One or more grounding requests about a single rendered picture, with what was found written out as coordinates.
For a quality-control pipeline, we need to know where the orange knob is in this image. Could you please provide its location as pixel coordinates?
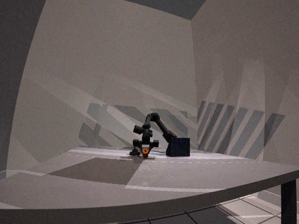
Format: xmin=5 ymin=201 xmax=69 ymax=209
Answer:
xmin=142 ymin=148 xmax=148 ymax=158

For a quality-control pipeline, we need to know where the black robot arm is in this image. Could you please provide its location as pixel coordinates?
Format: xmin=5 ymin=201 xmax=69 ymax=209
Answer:
xmin=133 ymin=112 xmax=177 ymax=143

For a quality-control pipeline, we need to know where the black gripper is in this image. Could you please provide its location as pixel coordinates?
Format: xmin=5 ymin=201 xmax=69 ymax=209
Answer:
xmin=133 ymin=139 xmax=159 ymax=154

